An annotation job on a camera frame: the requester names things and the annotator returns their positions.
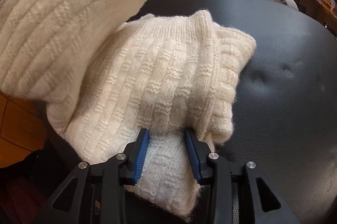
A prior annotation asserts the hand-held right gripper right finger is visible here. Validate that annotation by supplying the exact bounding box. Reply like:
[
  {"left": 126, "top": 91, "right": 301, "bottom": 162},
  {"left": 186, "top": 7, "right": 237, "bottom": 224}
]
[{"left": 184, "top": 129, "right": 302, "bottom": 224}]

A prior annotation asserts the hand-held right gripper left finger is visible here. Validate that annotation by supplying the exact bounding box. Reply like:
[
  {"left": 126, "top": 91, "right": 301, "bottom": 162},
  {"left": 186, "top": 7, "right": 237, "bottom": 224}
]
[{"left": 45, "top": 128, "right": 150, "bottom": 224}]

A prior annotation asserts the cream knitted sweater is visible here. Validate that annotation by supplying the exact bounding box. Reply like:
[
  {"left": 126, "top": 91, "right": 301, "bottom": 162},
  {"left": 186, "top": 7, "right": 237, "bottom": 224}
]
[{"left": 0, "top": 0, "right": 257, "bottom": 217}]

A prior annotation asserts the dark cloth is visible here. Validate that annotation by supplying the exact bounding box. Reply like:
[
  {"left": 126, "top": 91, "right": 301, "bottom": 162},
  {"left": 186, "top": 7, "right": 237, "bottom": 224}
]
[{"left": 0, "top": 174, "right": 54, "bottom": 224}]

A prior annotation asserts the wooden table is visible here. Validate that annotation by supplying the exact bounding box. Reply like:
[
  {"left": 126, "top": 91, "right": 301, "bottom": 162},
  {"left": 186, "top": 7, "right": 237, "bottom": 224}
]
[{"left": 290, "top": 0, "right": 337, "bottom": 37}]

